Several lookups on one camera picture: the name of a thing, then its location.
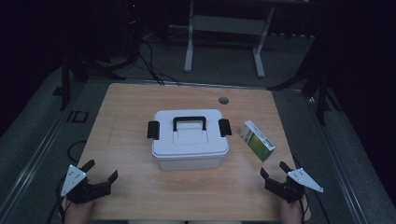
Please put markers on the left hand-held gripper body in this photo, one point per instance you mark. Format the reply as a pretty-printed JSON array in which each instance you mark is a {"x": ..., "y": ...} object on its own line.
[{"x": 90, "y": 191}]

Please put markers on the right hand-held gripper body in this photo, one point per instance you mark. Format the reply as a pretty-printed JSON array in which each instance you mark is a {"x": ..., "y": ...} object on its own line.
[{"x": 285, "y": 189}]

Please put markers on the green and white medicine box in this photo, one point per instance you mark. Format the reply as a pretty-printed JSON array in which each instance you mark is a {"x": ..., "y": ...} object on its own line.
[{"x": 258, "y": 144}]

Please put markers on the white plastic storage box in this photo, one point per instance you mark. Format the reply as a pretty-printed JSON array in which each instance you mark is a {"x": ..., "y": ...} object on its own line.
[{"x": 190, "y": 164}]

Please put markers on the person's right hand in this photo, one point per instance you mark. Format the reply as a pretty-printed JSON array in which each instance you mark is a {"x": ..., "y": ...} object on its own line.
[{"x": 291, "y": 214}]

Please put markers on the person's left hand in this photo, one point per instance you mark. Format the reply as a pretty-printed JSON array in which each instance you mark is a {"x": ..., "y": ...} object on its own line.
[{"x": 76, "y": 214}]

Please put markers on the black tripod stand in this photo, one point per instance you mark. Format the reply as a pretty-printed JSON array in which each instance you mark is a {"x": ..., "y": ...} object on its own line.
[
  {"x": 320, "y": 99},
  {"x": 65, "y": 87}
]

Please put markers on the dark computer tower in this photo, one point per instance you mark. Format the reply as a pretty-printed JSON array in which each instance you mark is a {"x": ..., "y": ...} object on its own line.
[{"x": 133, "y": 21}]

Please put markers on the white metal stand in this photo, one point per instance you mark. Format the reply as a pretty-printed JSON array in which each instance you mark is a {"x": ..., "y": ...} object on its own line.
[{"x": 227, "y": 24}]

